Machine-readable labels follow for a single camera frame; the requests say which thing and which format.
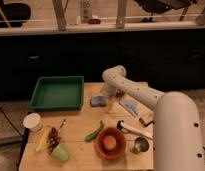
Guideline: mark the dark red bowl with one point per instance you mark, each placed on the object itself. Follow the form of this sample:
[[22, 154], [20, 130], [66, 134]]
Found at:
[[119, 93]]

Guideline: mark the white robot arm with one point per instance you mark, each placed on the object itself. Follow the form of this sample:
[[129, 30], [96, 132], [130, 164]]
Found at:
[[177, 137]]

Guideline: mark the light green cup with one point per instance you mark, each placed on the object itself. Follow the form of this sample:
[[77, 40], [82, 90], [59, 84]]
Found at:
[[60, 153]]

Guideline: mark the orange fruit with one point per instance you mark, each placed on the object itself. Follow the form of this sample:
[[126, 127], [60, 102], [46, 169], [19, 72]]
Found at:
[[109, 142]]

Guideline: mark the white round container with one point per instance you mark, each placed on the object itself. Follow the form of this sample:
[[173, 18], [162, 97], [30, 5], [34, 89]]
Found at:
[[33, 122]]

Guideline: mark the green cucumber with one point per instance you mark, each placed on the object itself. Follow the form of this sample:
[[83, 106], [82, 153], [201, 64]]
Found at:
[[94, 134]]

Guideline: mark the small wooden block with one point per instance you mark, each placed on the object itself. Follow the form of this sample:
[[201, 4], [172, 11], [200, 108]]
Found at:
[[146, 119]]

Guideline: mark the blue sponge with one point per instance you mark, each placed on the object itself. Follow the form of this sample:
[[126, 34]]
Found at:
[[98, 101]]

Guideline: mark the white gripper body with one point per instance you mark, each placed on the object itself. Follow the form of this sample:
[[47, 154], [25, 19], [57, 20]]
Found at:
[[109, 89]]

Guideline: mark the black office chair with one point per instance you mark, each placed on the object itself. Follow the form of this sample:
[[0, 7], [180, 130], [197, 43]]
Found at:
[[162, 6]]

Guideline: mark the green plastic tray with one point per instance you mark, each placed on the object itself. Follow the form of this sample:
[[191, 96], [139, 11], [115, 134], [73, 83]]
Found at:
[[58, 93]]

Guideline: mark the brown grape bunch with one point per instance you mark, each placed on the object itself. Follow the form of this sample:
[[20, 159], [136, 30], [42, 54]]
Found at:
[[53, 140]]

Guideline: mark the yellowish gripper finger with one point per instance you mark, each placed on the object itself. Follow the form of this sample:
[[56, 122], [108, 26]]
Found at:
[[109, 104]]

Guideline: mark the orange bowl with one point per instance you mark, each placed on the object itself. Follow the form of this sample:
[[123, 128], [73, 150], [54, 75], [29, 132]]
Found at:
[[118, 151]]

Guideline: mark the dark red dish on ledge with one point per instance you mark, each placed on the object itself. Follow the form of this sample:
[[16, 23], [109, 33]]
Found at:
[[94, 21]]

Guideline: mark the grey blue cloth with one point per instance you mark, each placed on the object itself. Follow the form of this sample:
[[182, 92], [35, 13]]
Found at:
[[130, 106]]

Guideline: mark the metal cup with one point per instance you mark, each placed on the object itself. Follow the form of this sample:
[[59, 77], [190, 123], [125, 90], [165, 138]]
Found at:
[[140, 145]]

